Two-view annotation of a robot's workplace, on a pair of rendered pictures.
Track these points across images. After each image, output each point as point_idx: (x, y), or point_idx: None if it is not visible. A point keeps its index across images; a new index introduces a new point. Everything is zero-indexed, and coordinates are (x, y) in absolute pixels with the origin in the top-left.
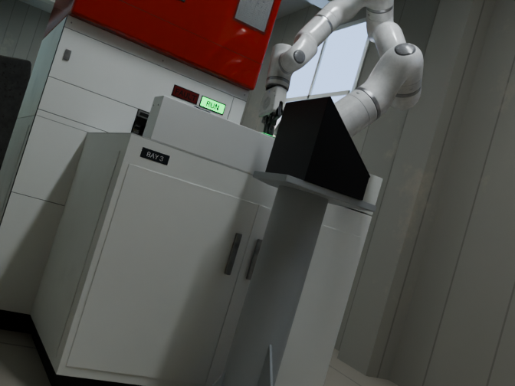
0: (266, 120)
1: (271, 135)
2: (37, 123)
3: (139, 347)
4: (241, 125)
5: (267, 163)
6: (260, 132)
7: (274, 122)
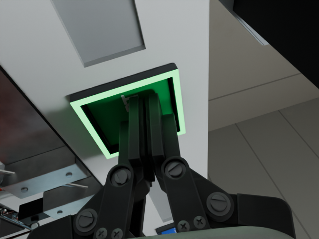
0: (144, 216)
1: (159, 106)
2: None
3: None
4: (207, 173)
5: (252, 27)
6: (207, 134)
7: (199, 176)
